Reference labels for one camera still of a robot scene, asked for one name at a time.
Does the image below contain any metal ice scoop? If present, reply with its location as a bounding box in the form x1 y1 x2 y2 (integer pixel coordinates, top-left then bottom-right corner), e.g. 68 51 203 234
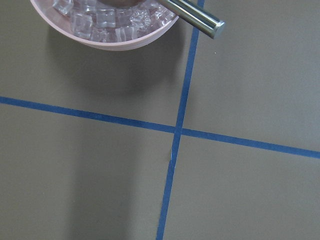
157 0 226 39

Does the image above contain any pink bowl with ice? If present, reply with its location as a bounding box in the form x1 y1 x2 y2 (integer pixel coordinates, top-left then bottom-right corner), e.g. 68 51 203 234
30 0 179 52

